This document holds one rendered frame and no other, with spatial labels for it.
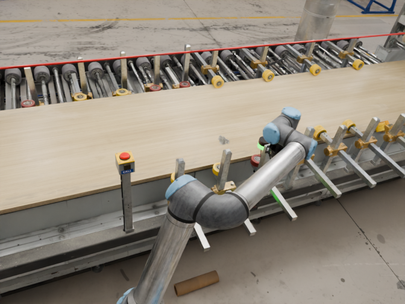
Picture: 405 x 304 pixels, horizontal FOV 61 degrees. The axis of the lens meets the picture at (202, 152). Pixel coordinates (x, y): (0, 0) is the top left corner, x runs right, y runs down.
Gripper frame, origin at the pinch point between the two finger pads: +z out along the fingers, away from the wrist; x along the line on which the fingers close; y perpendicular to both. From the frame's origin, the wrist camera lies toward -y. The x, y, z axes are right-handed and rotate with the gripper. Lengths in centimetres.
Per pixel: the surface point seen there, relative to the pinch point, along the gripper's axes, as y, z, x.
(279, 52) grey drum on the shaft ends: -108, 19, -154
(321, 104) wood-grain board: -81, 11, -58
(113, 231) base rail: 86, 32, -9
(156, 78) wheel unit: 30, 9, -115
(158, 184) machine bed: 55, 25, -28
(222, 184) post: 27.2, 11.9, -5.9
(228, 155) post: 27.4, -9.5, -6.0
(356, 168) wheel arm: -50, 5, 11
